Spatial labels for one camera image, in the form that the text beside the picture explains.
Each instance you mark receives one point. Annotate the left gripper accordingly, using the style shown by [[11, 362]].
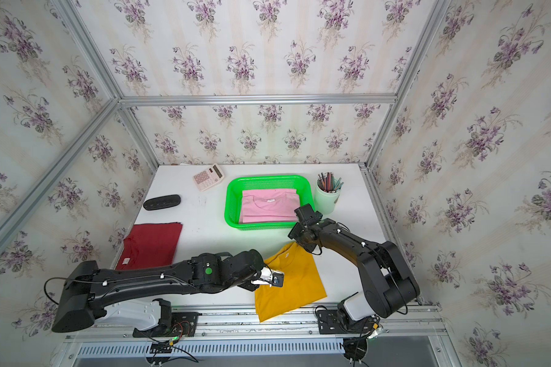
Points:
[[268, 271]]

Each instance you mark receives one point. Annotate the yellow t-shirt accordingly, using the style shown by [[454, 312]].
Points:
[[302, 284]]

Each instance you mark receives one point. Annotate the pink t-shirt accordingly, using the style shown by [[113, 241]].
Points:
[[269, 206]]

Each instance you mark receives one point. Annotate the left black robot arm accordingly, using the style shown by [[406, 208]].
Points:
[[136, 297]]

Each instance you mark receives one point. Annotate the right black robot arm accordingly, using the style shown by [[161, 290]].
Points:
[[388, 284]]

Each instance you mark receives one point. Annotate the red folded t-shirt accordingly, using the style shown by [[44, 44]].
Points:
[[149, 246]]

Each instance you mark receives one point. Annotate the coloured pencils bunch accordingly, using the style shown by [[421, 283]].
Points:
[[329, 183]]

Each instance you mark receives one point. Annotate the pink calculator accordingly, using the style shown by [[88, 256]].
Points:
[[209, 177]]

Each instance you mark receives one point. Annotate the small circuit board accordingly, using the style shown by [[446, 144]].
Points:
[[158, 348]]

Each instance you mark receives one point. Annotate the black oval case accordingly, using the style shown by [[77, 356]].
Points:
[[162, 202]]

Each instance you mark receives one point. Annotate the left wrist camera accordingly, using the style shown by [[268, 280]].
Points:
[[277, 279]]

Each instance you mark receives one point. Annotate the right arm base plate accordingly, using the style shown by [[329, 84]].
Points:
[[344, 321]]

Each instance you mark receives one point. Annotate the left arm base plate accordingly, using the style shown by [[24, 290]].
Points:
[[170, 323]]

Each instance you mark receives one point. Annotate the black round floor mount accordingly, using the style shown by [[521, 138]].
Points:
[[355, 349]]

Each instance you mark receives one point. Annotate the aluminium front rail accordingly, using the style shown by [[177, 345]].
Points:
[[243, 323]]

